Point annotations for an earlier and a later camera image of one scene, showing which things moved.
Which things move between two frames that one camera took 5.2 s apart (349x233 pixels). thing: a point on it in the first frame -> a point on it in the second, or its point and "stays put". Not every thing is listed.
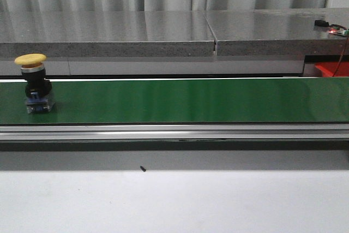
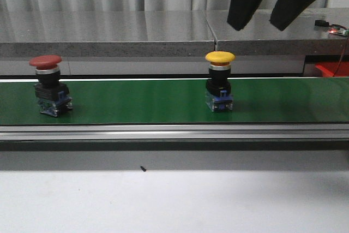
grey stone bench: [170, 43] stays put
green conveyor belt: [196, 101] stays put
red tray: [328, 69] stays put
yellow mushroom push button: [37, 89] -> [218, 95]
